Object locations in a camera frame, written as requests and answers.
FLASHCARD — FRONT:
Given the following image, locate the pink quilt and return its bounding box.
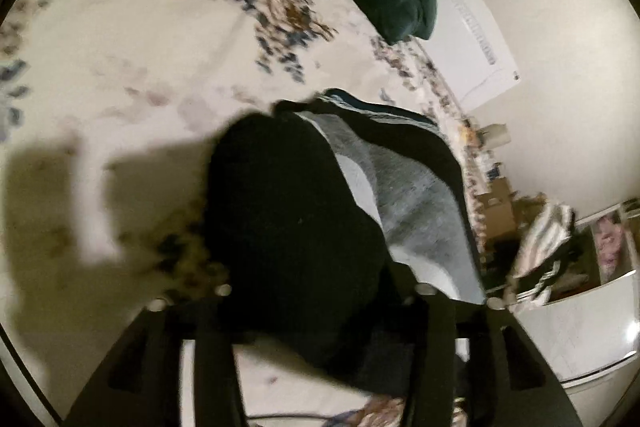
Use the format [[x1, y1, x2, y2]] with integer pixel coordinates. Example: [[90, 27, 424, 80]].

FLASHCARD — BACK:
[[592, 213, 627, 284]]

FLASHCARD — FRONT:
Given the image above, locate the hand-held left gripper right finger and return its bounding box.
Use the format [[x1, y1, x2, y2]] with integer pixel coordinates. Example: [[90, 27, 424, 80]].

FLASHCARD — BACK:
[[395, 283, 582, 427]]

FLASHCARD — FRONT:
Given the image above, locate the beige jar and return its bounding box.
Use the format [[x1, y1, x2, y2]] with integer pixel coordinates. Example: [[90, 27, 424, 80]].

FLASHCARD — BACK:
[[480, 123, 512, 148]]

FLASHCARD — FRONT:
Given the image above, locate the floral bed blanket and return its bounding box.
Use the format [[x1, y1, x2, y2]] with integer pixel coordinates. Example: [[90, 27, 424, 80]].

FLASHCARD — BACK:
[[0, 0, 483, 427]]

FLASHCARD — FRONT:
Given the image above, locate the striped cloth pile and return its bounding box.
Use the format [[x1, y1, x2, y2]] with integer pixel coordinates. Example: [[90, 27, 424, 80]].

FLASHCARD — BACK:
[[507, 194, 576, 288]]

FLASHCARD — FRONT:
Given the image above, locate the striped hooded sweater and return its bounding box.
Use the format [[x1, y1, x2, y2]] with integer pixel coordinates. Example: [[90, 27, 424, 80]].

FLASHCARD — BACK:
[[202, 88, 489, 399]]

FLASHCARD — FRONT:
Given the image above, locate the large cardboard box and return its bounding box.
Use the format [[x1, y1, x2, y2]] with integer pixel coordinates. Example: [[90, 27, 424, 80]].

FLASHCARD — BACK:
[[474, 179, 522, 239]]

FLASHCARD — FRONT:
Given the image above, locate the black jacket with white stripes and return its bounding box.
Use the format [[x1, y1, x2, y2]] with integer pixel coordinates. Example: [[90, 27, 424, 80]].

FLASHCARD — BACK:
[[515, 237, 587, 304]]

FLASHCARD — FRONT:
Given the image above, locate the white wardrobe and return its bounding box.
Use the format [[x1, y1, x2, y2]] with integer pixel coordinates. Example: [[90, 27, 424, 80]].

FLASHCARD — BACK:
[[514, 197, 640, 384]]

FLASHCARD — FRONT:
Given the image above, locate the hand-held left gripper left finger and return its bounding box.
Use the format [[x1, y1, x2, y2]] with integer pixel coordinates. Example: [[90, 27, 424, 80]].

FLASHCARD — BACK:
[[64, 284, 247, 427]]

